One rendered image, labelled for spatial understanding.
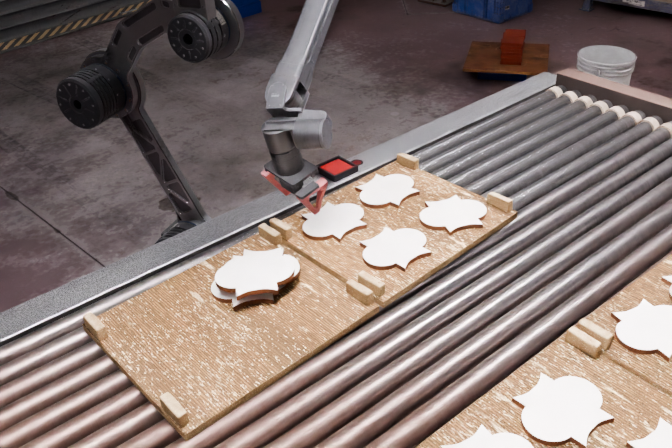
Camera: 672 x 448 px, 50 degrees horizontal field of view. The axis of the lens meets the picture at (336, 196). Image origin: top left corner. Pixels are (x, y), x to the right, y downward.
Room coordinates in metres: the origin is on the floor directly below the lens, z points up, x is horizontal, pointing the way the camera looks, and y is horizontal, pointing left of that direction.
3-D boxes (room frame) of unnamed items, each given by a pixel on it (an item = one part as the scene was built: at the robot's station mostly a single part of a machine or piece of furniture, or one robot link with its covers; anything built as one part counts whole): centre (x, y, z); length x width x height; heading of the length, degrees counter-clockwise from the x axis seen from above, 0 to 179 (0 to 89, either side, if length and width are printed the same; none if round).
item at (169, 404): (0.77, 0.27, 0.95); 0.06 x 0.02 x 0.03; 40
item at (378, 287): (1.04, -0.05, 0.95); 0.06 x 0.02 x 0.03; 41
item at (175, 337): (0.99, 0.20, 0.93); 0.41 x 0.35 x 0.02; 130
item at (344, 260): (1.27, -0.12, 0.93); 0.41 x 0.35 x 0.02; 131
